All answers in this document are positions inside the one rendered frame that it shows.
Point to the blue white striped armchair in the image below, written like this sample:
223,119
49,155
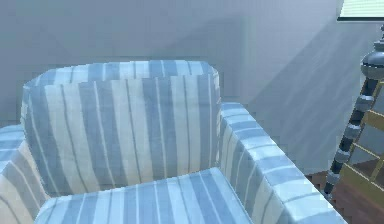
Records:
133,133

